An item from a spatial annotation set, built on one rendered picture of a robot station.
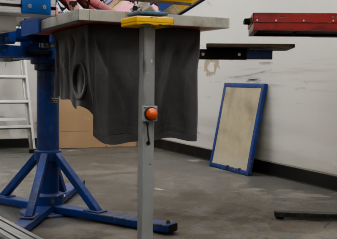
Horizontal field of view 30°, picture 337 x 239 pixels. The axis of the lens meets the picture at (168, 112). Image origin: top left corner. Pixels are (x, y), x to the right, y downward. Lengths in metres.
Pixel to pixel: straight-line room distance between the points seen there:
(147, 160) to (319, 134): 2.74
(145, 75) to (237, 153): 3.31
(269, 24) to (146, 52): 1.37
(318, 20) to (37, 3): 1.76
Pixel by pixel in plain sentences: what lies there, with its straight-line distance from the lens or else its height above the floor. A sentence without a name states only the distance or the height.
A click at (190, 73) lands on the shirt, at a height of 0.78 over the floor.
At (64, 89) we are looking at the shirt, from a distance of 2.55.
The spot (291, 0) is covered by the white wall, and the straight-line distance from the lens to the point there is 4.94.
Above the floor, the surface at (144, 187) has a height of 0.41.
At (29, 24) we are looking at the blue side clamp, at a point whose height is 0.98.
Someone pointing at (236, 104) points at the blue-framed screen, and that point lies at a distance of 5.39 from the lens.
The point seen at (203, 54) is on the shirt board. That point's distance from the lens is 3.44.
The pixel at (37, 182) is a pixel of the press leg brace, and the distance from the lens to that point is 3.41.
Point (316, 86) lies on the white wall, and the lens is 4.65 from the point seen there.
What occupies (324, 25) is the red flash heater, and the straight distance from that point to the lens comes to 3.31.
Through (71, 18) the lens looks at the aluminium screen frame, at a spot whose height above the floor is 0.96.
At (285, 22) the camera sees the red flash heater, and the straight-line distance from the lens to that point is 3.28.
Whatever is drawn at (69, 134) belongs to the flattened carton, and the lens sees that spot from 6.93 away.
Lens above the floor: 0.76
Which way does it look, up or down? 3 degrees down
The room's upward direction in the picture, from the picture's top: 1 degrees clockwise
